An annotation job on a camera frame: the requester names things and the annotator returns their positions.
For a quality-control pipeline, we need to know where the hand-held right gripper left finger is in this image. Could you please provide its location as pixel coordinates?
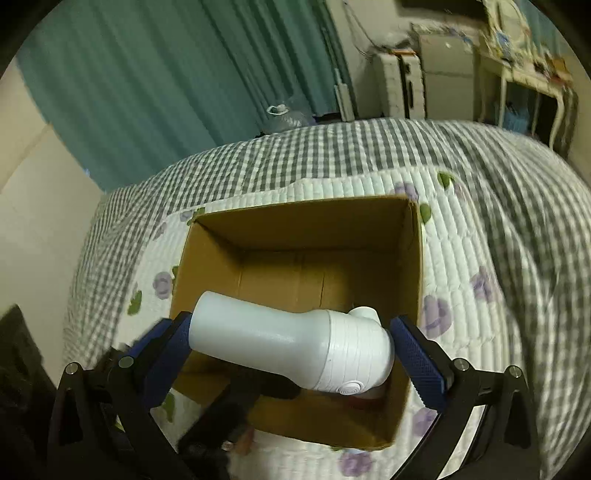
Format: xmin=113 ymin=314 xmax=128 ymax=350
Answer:
xmin=48 ymin=311 xmax=195 ymax=480

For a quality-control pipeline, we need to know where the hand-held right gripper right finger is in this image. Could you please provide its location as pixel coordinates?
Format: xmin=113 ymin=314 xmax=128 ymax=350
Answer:
xmin=388 ymin=315 xmax=541 ymax=480

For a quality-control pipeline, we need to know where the white plastic handheld device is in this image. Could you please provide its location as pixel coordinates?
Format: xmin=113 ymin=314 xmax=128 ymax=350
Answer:
xmin=188 ymin=291 xmax=396 ymax=397

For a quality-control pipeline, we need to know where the brown cardboard box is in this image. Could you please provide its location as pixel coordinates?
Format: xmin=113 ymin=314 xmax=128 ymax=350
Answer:
xmin=168 ymin=195 xmax=424 ymax=452

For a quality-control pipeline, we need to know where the white floral quilted blanket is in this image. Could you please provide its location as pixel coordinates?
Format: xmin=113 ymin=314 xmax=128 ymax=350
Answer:
xmin=124 ymin=166 xmax=525 ymax=480

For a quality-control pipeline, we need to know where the dark cloth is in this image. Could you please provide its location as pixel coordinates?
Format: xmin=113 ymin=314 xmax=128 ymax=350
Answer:
xmin=0 ymin=304 xmax=63 ymax=480

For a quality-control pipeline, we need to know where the grey checkered bed cover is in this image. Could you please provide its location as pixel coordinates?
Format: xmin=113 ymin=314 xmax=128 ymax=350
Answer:
xmin=62 ymin=117 xmax=591 ymax=480

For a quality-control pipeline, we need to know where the clear plastic bottle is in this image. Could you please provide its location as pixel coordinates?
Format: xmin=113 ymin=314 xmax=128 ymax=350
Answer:
xmin=264 ymin=104 xmax=311 ymax=136

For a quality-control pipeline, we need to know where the blue item under desk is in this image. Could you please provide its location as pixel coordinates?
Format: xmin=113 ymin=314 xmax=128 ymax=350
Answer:
xmin=502 ymin=102 xmax=533 ymax=134

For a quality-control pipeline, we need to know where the teal curtain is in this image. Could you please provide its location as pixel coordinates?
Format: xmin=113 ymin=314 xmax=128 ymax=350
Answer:
xmin=16 ymin=0 xmax=357 ymax=192

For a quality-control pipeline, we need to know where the white appliance with black stripe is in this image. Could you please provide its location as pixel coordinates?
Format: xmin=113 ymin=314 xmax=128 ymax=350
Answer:
xmin=375 ymin=52 xmax=428 ymax=121

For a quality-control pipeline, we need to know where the white upright stick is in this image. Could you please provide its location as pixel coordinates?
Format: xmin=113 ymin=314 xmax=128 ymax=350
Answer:
xmin=334 ymin=68 xmax=355 ymax=122

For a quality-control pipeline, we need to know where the grey white cabinet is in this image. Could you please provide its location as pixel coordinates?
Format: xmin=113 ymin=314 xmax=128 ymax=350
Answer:
xmin=417 ymin=27 xmax=482 ymax=123

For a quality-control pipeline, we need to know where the white ornate desk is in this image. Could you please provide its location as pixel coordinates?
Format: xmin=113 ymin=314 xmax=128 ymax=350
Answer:
xmin=477 ymin=48 xmax=579 ymax=149

